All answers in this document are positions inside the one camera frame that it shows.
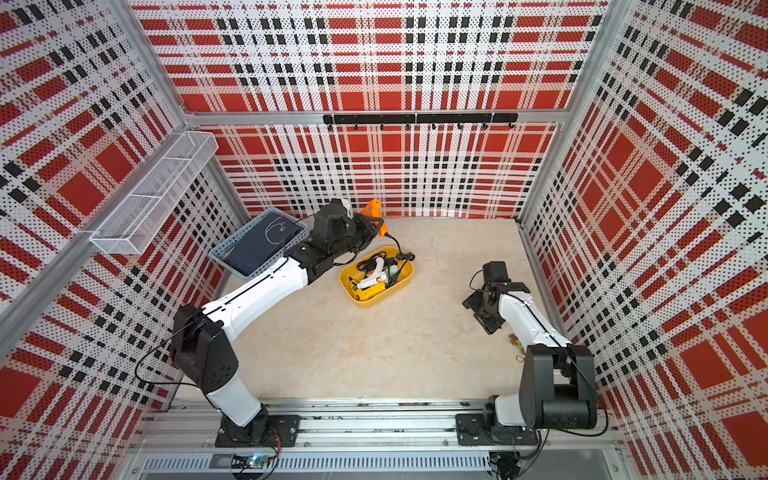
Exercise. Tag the mint green glue gun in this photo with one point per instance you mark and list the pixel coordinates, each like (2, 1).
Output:
(393, 275)

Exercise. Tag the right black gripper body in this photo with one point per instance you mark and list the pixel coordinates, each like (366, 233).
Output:
(486, 315)

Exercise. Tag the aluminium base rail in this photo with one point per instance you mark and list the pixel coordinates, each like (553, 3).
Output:
(369, 438)

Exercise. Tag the brown green toy keychain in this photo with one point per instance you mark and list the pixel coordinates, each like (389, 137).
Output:
(521, 352)

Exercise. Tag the green circuit board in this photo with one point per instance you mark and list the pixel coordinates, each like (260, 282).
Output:
(255, 461)

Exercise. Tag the white glue gun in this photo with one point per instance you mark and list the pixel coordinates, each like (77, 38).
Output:
(375, 271)

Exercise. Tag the orange glue gun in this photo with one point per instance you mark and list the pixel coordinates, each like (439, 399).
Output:
(373, 210)

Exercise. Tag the black hook rail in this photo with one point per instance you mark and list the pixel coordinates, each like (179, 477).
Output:
(357, 120)

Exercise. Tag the yellow glue gun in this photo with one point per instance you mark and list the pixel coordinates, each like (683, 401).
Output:
(366, 294)

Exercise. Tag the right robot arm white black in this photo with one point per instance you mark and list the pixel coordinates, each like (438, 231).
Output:
(557, 385)

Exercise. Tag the white wire mesh shelf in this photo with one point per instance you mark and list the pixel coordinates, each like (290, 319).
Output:
(137, 219)

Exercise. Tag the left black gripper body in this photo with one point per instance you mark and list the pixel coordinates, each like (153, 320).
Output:
(357, 236)

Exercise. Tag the yellow plastic storage box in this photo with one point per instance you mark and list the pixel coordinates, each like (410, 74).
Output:
(393, 256)

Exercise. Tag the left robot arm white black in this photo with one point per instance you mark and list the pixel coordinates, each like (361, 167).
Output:
(202, 347)

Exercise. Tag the light blue perforated basket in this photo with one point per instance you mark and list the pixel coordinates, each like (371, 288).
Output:
(216, 253)

